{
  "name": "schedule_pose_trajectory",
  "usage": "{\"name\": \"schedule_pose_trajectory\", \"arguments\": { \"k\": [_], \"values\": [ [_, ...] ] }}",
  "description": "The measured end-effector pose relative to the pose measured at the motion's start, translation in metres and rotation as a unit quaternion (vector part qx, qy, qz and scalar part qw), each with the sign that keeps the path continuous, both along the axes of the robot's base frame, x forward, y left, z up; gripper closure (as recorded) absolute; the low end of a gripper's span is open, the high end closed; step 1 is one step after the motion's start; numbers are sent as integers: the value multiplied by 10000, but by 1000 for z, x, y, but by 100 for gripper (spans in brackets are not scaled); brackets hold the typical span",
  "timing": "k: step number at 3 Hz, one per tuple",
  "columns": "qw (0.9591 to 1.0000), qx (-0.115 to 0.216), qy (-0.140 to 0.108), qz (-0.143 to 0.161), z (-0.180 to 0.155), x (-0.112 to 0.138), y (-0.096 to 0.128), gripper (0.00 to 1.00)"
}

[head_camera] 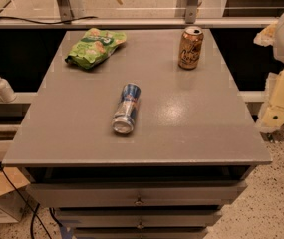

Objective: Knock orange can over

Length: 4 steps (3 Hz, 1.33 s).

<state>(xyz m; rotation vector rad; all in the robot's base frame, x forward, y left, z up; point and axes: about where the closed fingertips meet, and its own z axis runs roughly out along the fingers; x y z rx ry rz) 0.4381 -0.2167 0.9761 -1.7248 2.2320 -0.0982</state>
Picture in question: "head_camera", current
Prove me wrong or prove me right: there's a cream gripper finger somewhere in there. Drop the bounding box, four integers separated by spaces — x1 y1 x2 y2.
256 69 284 133

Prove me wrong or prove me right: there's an orange soda can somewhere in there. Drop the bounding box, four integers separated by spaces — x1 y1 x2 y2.
178 26 204 70

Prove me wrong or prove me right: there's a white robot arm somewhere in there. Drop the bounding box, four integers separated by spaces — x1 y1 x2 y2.
253 13 284 133

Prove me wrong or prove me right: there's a blue silver energy drink can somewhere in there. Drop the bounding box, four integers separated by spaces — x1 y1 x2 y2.
112 83 141 134

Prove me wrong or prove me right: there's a grey drawer cabinet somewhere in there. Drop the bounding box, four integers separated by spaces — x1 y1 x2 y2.
3 30 271 239

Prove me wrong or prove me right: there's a top drawer knob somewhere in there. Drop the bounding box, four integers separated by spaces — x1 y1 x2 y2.
134 197 144 206

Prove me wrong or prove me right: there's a drawer knob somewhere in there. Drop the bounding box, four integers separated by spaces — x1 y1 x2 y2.
137 221 145 230
134 197 144 206

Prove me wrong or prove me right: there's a green chip bag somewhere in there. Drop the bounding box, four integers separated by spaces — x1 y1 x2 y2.
65 28 127 70

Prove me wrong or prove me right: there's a white pump bottle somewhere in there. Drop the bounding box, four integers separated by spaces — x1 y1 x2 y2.
0 77 16 103

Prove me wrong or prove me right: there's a cardboard box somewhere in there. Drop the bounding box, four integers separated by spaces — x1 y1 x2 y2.
0 167 30 224

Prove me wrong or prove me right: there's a black cable on ledge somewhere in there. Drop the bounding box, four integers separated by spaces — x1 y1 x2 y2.
0 15 98 26

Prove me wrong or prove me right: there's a left metal bracket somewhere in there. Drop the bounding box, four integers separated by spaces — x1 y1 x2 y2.
57 0 85 21

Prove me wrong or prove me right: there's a black floor cable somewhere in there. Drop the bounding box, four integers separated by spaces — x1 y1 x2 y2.
0 132 54 239

